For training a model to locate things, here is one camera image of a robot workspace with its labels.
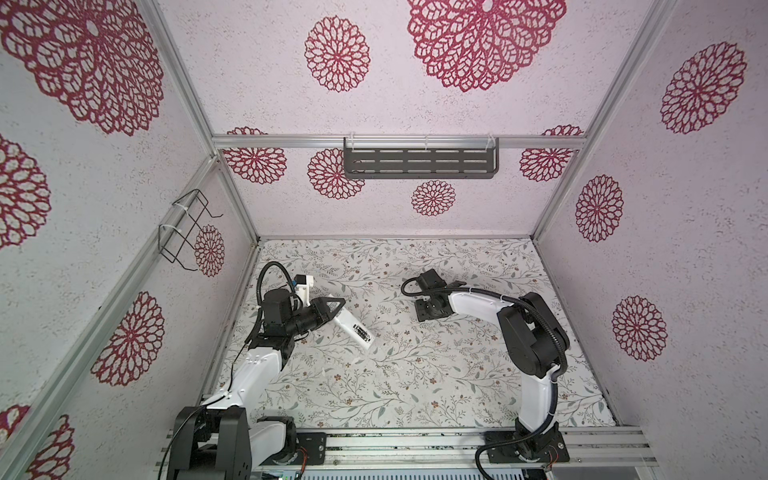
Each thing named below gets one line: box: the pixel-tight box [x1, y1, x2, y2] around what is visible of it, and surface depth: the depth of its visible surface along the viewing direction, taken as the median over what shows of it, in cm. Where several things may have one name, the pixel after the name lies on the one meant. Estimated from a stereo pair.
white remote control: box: [327, 294, 375, 350], surface depth 81 cm
